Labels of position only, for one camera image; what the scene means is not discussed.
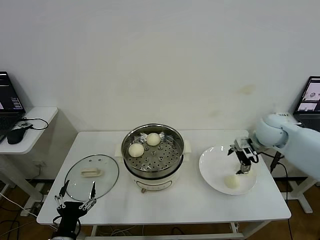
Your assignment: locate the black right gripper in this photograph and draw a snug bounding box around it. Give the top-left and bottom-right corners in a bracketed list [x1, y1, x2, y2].
[226, 144, 253, 176]

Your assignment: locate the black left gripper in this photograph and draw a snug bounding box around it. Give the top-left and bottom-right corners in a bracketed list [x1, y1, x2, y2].
[54, 180, 98, 226]

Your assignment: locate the glass lid with cream handle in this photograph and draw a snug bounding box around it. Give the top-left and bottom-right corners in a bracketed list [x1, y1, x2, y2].
[64, 154, 120, 202]

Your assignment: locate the perforated steel steamer basket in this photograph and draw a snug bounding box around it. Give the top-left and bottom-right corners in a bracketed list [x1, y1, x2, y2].
[121, 122, 185, 177]

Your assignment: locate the white black right wrist module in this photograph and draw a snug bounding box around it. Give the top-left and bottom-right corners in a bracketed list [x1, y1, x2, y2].
[246, 147, 260, 163]

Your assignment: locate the white round plate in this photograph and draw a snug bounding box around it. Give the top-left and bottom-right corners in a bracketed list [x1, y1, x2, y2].
[198, 145, 258, 196]

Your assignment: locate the white floor power strip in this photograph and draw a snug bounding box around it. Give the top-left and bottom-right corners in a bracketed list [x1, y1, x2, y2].
[19, 202, 40, 217]

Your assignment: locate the white side desk with label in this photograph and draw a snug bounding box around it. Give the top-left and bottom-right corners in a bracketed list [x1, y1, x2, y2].
[272, 176, 320, 215]

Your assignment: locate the cream electric cooking pot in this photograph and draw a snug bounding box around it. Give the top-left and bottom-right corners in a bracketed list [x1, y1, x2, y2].
[114, 139, 193, 195]

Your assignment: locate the black computer mouse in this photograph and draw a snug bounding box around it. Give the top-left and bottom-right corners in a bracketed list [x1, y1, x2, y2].
[6, 127, 27, 145]

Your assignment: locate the small black patterned device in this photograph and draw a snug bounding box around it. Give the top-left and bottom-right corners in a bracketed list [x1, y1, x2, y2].
[18, 121, 34, 131]

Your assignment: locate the white side desk with mouse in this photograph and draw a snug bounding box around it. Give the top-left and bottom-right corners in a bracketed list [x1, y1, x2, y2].
[0, 106, 60, 204]

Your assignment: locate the grey laptop with pink windows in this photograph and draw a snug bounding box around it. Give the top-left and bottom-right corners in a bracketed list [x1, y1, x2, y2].
[292, 76, 320, 131]

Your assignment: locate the black laptop with dark screen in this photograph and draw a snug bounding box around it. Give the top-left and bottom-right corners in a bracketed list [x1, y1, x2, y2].
[0, 71, 27, 145]

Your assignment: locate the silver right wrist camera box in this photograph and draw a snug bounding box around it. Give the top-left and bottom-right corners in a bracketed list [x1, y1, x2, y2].
[235, 137, 252, 150]

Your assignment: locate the black cable with adapter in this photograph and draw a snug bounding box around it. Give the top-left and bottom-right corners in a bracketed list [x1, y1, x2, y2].
[269, 149, 294, 240]

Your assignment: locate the thin black desk cable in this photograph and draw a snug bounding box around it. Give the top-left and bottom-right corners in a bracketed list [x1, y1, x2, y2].
[23, 116, 50, 131]

